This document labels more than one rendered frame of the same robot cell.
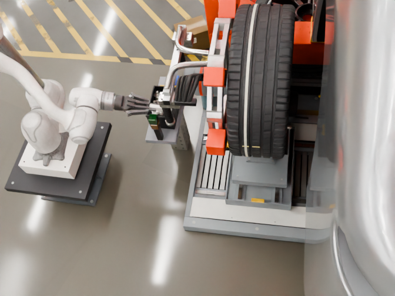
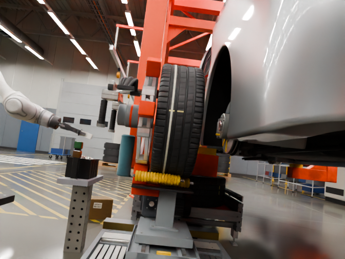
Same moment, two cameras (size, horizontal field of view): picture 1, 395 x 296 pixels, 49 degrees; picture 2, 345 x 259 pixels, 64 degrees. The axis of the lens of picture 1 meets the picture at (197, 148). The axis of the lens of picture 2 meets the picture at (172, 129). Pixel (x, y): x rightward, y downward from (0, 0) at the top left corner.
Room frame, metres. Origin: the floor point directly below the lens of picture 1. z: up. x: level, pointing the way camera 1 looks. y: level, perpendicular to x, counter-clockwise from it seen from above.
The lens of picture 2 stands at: (-0.37, 0.33, 0.64)
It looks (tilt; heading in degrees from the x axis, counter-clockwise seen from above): 5 degrees up; 336
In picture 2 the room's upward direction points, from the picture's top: 7 degrees clockwise
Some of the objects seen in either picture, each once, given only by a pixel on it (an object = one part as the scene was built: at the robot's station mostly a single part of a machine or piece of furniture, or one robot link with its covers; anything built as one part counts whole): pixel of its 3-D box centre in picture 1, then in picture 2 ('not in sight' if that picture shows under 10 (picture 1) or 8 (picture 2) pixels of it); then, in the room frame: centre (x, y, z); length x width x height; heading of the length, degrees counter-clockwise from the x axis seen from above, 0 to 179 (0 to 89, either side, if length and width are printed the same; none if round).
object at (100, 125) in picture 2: (167, 113); (102, 112); (1.12, 0.09, 0.83); 0.04 x 0.04 x 0.16
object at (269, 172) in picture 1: (261, 142); (165, 209); (1.13, -0.35, 0.32); 0.40 x 0.30 x 0.28; 159
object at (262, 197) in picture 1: (261, 164); (161, 245); (1.09, -0.33, 0.13); 0.50 x 0.36 x 0.10; 159
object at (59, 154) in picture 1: (49, 147); not in sight; (1.39, 0.80, 0.42); 0.22 x 0.18 x 0.06; 165
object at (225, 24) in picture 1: (224, 81); (147, 117); (1.20, -0.19, 0.85); 0.54 x 0.07 x 0.54; 159
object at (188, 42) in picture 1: (183, 39); (119, 106); (1.43, -0.06, 0.93); 0.09 x 0.05 x 0.05; 69
